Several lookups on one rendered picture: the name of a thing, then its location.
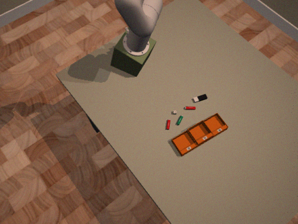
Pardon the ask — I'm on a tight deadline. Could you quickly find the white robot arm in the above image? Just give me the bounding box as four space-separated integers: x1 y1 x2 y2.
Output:
114 0 163 56

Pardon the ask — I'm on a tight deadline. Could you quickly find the orange three-compartment tray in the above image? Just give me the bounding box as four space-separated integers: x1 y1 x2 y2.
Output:
172 113 228 157

